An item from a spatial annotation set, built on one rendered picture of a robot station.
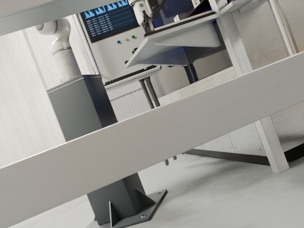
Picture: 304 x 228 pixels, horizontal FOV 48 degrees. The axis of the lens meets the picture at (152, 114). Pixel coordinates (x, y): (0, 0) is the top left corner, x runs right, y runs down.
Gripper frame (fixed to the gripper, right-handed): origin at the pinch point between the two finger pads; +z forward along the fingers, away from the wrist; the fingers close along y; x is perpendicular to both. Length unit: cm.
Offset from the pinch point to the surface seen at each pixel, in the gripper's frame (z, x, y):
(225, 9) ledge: 5.4, -34.8, -19.3
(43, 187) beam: 44, 64, -93
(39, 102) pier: -38, 88, 476
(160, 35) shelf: 5.8, -1.8, -11.1
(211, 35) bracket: 13.0, -31.7, -2.6
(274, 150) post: 80, -37, -13
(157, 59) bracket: 10, -14, 47
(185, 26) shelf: 5.5, -15.4, -11.1
